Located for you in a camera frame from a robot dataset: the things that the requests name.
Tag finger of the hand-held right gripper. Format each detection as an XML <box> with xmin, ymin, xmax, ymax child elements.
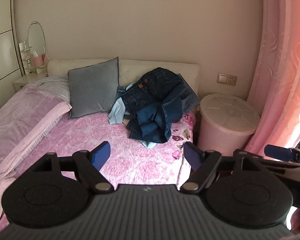
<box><xmin>259</xmin><ymin>159</ymin><xmax>300</xmax><ymax>182</ymax></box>
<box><xmin>264</xmin><ymin>144</ymin><xmax>300</xmax><ymax>167</ymax></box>

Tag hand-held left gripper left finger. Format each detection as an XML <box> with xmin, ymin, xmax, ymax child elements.
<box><xmin>31</xmin><ymin>141</ymin><xmax>114</xmax><ymax>193</ymax></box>

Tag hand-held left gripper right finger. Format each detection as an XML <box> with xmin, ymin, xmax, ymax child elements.
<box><xmin>180</xmin><ymin>142</ymin><xmax>263</xmax><ymax>194</ymax></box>

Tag blue jeans with pale stitching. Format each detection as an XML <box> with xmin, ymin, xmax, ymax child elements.
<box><xmin>126</xmin><ymin>104</ymin><xmax>165</xmax><ymax>143</ymax></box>

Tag small dark elastic-waist jeans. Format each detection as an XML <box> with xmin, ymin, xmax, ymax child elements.
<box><xmin>116</xmin><ymin>81</ymin><xmax>163</xmax><ymax>120</ymax></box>

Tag pink fluffy rose blanket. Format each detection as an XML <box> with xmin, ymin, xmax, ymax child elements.
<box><xmin>0</xmin><ymin>111</ymin><xmax>198</xmax><ymax>233</ymax></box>

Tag pink bin with white lid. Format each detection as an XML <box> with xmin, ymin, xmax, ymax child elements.
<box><xmin>197</xmin><ymin>93</ymin><xmax>261</xmax><ymax>153</ymax></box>

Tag faded denim garment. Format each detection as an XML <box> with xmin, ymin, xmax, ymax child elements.
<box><xmin>177</xmin><ymin>73</ymin><xmax>201</xmax><ymax>113</ymax></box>

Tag grey pillow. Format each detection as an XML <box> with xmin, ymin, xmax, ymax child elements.
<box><xmin>67</xmin><ymin>56</ymin><xmax>120</xmax><ymax>119</ymax></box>

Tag lilac striped bedding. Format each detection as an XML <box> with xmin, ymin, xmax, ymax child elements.
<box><xmin>5</xmin><ymin>76</ymin><xmax>73</xmax><ymax>160</ymax></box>

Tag pink curtain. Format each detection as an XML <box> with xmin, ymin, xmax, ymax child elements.
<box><xmin>245</xmin><ymin>0</ymin><xmax>300</xmax><ymax>160</ymax></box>

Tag pink pillow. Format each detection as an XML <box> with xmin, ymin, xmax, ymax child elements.
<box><xmin>0</xmin><ymin>84</ymin><xmax>73</xmax><ymax>183</ymax></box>

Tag cream padded headboard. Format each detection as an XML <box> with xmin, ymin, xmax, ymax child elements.
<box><xmin>47</xmin><ymin>59</ymin><xmax>200</xmax><ymax>98</ymax></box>

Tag pink tissue box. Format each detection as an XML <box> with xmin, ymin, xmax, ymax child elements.
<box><xmin>31</xmin><ymin>51</ymin><xmax>44</xmax><ymax>67</ymax></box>

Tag oval mirror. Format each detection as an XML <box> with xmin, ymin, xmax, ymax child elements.
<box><xmin>27</xmin><ymin>21</ymin><xmax>47</xmax><ymax>55</ymax></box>

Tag cream wardrobe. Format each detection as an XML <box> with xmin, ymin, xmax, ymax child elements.
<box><xmin>0</xmin><ymin>0</ymin><xmax>24</xmax><ymax>90</ymax></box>

